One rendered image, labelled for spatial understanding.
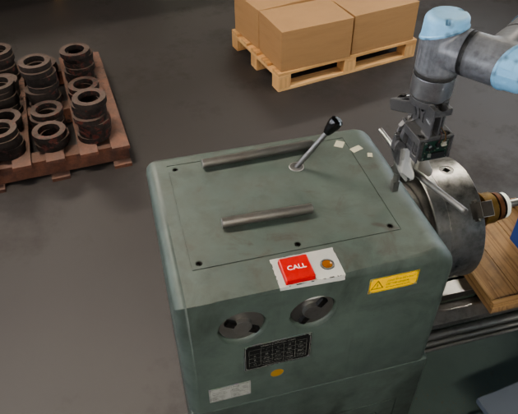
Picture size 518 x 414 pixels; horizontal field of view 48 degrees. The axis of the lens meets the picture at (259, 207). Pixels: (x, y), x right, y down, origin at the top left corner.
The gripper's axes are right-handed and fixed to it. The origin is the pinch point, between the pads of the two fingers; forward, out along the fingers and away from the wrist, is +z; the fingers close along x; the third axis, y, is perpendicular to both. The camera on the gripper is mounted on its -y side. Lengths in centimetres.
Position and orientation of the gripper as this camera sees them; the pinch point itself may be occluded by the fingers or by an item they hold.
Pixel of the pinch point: (406, 172)
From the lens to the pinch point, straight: 124.2
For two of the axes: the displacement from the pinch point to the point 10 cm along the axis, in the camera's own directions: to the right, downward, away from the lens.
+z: 0.1, 7.4, 6.7
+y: 2.8, 6.4, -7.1
